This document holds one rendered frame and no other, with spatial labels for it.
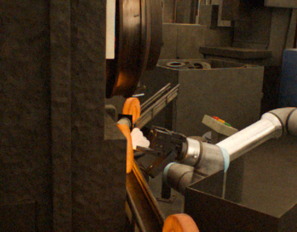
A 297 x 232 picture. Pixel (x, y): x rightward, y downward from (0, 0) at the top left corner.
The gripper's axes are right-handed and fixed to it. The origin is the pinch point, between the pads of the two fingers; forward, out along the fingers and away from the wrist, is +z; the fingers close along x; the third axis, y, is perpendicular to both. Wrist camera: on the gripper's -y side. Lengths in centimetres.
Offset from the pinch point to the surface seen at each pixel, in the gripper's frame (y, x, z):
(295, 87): 38, -262, -243
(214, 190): -3.0, 19.3, -25.7
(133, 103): 4, -64, -18
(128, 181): -11.0, 3.5, -4.6
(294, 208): 5, 43, -35
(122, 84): 17.8, -1.7, 5.3
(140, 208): -12.6, 19.6, -5.1
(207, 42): 59, -369, -175
